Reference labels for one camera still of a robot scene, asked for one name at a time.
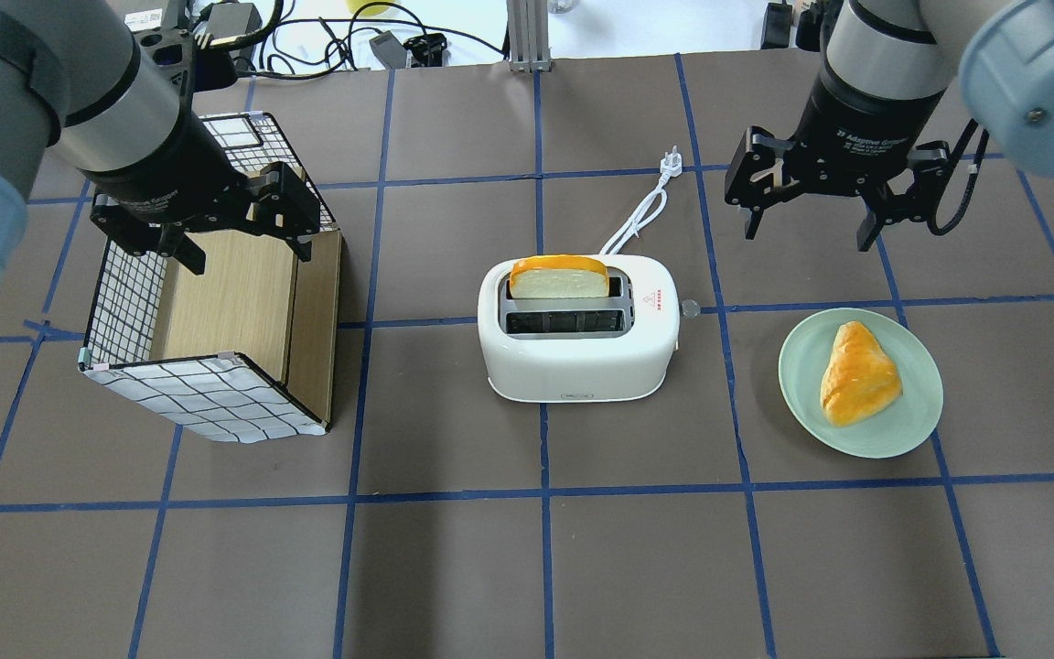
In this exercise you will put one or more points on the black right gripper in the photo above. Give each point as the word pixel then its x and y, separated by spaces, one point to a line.
pixel 859 121

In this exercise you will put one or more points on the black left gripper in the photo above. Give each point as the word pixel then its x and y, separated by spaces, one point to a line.
pixel 164 176

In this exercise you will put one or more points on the white two-slot toaster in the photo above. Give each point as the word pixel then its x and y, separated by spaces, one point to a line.
pixel 609 348

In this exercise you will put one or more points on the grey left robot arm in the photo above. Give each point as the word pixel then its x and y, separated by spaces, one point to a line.
pixel 117 106

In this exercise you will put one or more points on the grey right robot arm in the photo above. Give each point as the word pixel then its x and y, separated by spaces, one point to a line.
pixel 993 61

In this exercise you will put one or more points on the toast slice in toaster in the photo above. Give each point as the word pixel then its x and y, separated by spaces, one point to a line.
pixel 559 276

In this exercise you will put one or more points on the black device top right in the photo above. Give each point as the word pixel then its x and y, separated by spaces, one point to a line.
pixel 777 26

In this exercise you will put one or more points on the golden bread on plate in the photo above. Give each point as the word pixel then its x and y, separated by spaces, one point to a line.
pixel 860 379

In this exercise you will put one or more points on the pale green plate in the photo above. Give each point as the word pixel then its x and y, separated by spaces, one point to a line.
pixel 899 428

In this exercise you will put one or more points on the black power adapter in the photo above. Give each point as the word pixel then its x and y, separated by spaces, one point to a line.
pixel 388 50

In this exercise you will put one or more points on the aluminium frame post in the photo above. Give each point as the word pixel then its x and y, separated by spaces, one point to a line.
pixel 527 29

